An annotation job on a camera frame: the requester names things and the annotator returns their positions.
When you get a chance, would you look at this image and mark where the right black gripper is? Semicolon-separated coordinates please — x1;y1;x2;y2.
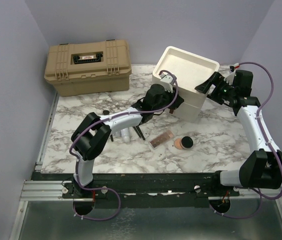
195;72;236;106

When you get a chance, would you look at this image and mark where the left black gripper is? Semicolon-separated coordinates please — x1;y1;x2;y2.
152;85;183;113

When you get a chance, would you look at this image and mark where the cream drawer organizer cabinet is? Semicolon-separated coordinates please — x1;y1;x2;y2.
152;46;220;123

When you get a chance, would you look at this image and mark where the black fan makeup brush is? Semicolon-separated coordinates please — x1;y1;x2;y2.
133;126;145;140

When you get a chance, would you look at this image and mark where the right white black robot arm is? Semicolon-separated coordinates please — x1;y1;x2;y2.
195;70;282;196

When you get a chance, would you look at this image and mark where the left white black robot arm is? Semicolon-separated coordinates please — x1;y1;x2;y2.
69;83;184;198

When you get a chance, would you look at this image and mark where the orange makeup sponge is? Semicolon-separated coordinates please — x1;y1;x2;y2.
174;138;183;150

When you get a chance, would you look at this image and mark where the black round makeup brush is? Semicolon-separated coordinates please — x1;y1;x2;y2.
102;110;114;143

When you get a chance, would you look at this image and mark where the brown eyeshadow palette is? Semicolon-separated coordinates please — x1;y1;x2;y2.
149;130;174;149

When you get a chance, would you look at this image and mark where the white cosmetic bottle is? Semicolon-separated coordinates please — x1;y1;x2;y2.
121;128;130;143

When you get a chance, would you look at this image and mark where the black round compact jar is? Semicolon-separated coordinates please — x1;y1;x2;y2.
181;136;194;149

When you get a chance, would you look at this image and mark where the tan plastic toolbox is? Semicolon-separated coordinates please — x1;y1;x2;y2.
44;39;132;97

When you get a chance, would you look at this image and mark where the black mounting rail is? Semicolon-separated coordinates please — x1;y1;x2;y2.
31;172;239;214

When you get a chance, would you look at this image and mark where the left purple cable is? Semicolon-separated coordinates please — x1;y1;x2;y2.
70;69;179;222

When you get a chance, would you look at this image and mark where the aluminium extrusion rail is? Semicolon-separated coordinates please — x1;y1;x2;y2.
19;180;73;202

